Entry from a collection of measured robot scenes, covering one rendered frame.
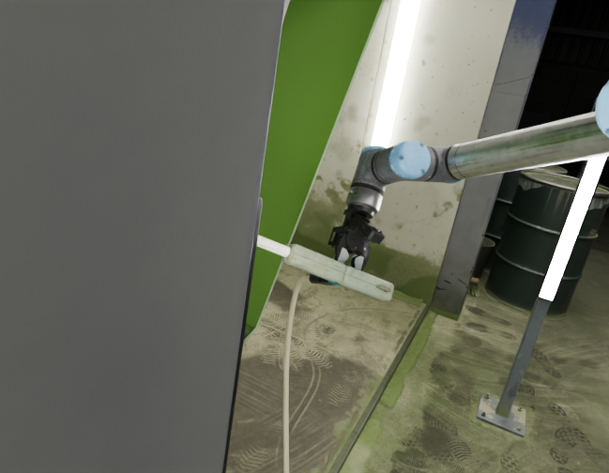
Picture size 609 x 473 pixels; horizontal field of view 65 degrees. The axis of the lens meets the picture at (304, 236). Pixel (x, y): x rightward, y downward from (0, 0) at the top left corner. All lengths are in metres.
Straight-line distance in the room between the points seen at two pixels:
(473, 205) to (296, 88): 1.74
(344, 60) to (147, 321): 1.26
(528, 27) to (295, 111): 1.72
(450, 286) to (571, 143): 2.13
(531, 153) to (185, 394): 0.97
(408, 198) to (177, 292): 2.85
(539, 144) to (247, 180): 0.93
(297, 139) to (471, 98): 1.62
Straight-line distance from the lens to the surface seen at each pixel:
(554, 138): 1.06
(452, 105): 2.90
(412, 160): 1.18
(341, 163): 3.10
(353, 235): 1.22
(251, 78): 0.17
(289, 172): 1.45
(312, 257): 1.11
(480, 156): 1.17
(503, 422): 2.42
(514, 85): 2.87
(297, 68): 1.42
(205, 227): 0.17
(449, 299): 3.12
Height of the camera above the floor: 1.34
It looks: 20 degrees down
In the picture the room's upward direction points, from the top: 10 degrees clockwise
